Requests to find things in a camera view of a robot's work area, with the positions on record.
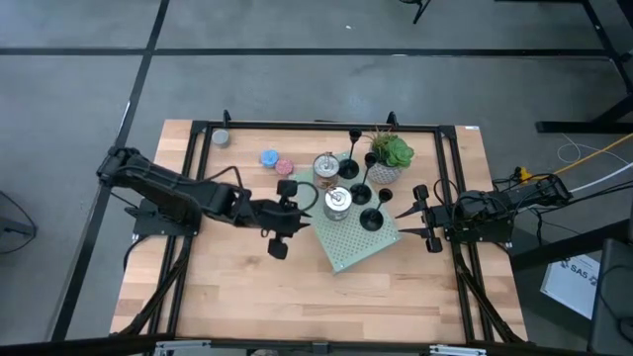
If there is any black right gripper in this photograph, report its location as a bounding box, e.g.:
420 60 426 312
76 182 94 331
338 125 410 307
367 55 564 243
394 184 454 254

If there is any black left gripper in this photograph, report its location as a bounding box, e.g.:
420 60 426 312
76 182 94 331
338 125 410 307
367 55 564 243
249 179 314 261

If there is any metal candle tin orange label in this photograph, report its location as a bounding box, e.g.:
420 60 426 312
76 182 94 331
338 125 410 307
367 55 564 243
313 151 341 191
323 186 354 223

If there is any black candle stick holder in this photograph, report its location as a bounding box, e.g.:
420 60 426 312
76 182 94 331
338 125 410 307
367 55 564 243
337 128 363 181
359 187 394 232
349 151 379 206

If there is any red patterned candle pot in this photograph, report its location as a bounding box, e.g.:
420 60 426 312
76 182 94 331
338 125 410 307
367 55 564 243
274 157 296 178

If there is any green perforated metal shelf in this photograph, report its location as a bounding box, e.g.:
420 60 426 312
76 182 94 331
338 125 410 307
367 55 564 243
291 151 403 274

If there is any succulent in triangle-patterned pot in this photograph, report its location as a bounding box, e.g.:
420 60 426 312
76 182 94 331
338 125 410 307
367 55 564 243
368 127 415 186

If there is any silver clamp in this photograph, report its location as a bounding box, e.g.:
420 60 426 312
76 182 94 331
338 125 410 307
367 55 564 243
428 344 489 356
152 339 212 356

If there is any black metal bar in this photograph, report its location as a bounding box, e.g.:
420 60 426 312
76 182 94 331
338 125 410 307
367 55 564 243
508 217 633 272

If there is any white printed paper sign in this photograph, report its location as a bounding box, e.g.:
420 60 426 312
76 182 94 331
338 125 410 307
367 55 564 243
539 253 601 320

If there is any black stand leg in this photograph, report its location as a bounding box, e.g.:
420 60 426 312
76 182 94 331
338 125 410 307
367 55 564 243
399 0 432 25

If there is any black case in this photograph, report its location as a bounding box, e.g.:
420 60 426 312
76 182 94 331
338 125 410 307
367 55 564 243
587 236 633 356

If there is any black front beam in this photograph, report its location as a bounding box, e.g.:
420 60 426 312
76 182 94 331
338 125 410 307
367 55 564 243
0 334 633 356

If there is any grey metal foot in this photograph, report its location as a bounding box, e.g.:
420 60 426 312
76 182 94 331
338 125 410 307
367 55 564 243
0 216 25 239

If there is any black aluminium table frame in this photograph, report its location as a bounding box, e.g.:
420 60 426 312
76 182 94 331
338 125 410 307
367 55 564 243
111 109 528 347

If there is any black metal stand frame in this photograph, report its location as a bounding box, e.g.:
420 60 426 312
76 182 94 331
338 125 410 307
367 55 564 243
536 0 633 134

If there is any yellow cable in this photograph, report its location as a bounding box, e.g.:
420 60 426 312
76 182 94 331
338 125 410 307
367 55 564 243
513 132 633 183

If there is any thick white cable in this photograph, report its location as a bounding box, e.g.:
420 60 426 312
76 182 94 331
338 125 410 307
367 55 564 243
568 162 633 195

